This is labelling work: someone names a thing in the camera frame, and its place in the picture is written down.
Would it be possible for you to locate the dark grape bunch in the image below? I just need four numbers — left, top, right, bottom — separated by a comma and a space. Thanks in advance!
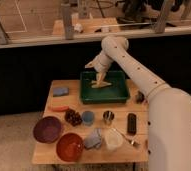
64, 109, 82, 126

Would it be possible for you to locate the metal cup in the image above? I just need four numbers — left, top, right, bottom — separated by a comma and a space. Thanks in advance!
103, 111, 114, 125

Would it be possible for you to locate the wooden table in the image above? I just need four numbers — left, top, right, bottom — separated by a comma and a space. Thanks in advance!
31, 78, 154, 166

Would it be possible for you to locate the orange carrot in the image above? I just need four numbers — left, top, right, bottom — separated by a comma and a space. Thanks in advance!
49, 106, 69, 112

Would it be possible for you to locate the blue sponge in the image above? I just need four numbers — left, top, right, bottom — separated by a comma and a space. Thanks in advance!
53, 87, 69, 97

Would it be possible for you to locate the blue plastic cup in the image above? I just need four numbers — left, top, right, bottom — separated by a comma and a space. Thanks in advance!
81, 111, 94, 126

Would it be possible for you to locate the green plastic tray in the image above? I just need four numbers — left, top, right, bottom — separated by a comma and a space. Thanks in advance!
79, 71, 130, 104

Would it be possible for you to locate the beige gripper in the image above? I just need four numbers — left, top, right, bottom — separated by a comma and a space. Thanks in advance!
85, 61, 106, 84

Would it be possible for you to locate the white plastic cup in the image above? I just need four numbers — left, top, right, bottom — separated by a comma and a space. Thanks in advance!
104, 129, 123, 151

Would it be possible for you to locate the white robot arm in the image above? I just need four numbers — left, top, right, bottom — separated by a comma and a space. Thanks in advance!
88, 36, 191, 171

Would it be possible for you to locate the purple bowl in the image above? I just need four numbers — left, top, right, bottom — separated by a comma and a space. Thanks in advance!
33, 116, 63, 144

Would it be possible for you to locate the orange bowl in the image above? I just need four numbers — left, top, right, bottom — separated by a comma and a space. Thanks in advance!
56, 133, 84, 162

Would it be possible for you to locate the blue crumpled cloth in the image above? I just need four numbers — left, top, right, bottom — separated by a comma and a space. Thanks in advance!
84, 128, 102, 149

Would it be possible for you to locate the black remote control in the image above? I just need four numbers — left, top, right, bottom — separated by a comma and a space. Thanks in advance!
127, 113, 137, 135

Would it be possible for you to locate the banana peel in tray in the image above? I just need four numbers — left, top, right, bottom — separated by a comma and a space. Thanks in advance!
91, 80, 112, 88

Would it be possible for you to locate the small dark toy object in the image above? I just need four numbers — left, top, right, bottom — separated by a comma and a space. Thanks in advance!
136, 91, 145, 104

